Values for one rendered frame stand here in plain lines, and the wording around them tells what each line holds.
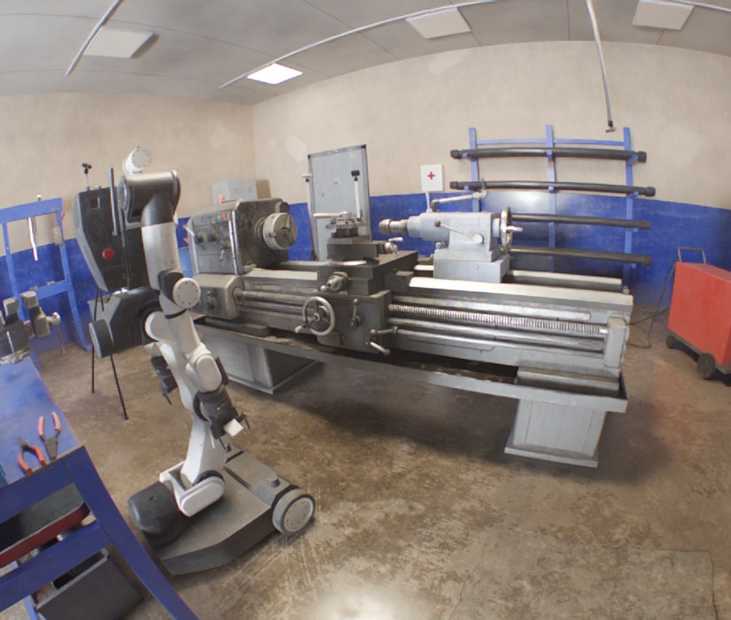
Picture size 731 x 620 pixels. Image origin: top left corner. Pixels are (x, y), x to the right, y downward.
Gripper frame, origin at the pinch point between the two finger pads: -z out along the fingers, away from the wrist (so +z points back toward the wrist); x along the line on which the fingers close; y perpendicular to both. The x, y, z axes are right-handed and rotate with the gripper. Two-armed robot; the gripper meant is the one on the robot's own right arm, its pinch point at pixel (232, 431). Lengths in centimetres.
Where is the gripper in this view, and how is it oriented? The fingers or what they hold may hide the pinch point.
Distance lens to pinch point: 121.2
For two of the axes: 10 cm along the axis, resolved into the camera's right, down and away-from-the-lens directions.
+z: -1.8, -8.8, -4.3
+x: 5.8, -4.5, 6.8
